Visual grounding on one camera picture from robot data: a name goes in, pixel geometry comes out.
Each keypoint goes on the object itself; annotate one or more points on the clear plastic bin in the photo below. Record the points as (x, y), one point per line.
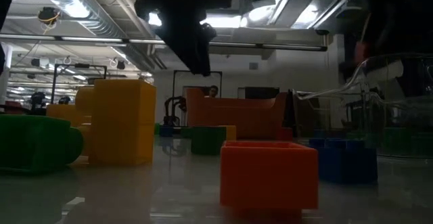
(321, 115)

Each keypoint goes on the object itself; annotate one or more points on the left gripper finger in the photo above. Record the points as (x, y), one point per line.
(193, 51)

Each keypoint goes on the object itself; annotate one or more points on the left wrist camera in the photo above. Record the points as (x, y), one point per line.
(209, 32)

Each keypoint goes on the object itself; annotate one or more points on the orange plastic bin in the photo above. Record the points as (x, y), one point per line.
(243, 119)

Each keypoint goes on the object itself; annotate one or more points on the red background object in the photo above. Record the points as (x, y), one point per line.
(13, 107)

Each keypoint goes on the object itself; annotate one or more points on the small orange cube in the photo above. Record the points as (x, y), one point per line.
(267, 176)

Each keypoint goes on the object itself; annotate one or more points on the small red cube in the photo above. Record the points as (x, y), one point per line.
(285, 134)

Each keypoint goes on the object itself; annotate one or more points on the long green brick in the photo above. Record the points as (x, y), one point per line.
(157, 129)
(34, 142)

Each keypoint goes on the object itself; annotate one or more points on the long ceiling light bar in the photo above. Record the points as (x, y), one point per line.
(270, 46)

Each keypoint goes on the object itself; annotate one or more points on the yellow brick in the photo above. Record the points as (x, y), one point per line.
(231, 132)
(62, 114)
(121, 122)

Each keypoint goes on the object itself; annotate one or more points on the silver ventilation duct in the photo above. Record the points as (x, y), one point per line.
(94, 21)

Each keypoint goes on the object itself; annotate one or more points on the black background frame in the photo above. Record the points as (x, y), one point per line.
(81, 65)
(174, 85)

